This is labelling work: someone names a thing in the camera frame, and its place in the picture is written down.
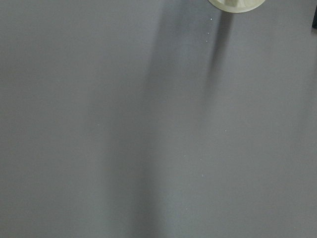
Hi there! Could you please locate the wooden mug tree stand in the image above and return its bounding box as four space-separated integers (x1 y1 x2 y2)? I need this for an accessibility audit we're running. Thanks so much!
209 0 265 13

